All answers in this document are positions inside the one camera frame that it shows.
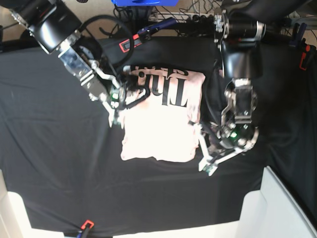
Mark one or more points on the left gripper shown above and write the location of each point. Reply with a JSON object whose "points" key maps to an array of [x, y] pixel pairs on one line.
{"points": [[221, 143]]}

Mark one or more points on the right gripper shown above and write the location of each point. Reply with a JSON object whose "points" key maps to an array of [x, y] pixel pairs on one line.
{"points": [[123, 93]]}

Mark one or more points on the pink T-shirt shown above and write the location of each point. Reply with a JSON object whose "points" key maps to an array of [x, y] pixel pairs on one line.
{"points": [[158, 127]]}

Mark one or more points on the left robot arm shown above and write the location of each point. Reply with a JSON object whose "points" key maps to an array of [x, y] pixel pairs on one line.
{"points": [[239, 28]]}

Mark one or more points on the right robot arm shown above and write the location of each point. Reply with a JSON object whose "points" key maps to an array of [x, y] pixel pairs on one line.
{"points": [[57, 29]]}

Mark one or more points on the black table cloth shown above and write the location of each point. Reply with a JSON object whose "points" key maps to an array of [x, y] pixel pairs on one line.
{"points": [[59, 154]]}

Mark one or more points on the blue plastic box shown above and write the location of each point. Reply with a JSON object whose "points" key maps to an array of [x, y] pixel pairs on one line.
{"points": [[145, 2]]}

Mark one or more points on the blue handled clamp, red jaw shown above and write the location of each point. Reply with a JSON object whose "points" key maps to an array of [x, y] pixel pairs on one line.
{"points": [[145, 34]]}

